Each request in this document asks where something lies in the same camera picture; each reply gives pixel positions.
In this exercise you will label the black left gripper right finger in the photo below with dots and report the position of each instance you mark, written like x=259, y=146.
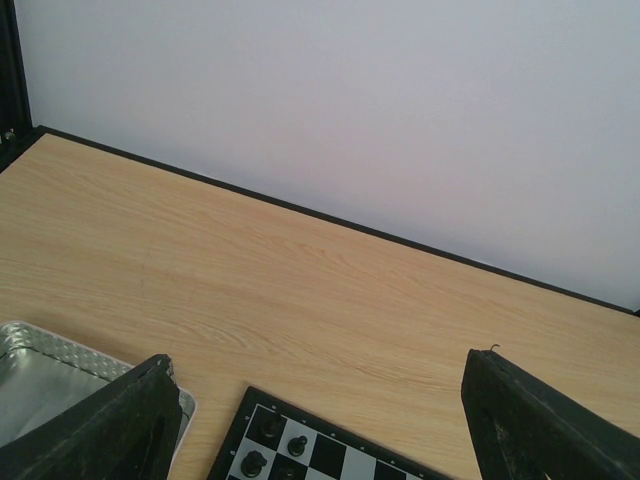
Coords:
x=522, y=428

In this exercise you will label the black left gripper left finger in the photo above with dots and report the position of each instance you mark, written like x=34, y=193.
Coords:
x=128, y=429

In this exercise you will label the black chess piece row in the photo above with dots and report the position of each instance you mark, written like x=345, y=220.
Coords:
x=273, y=446

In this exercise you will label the black white chess board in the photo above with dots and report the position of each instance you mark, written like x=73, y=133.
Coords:
x=338, y=454

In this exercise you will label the silver metal tray left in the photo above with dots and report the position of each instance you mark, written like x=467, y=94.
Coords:
x=43, y=374

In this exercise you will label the black enclosure frame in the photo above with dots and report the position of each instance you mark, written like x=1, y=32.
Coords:
x=16, y=121

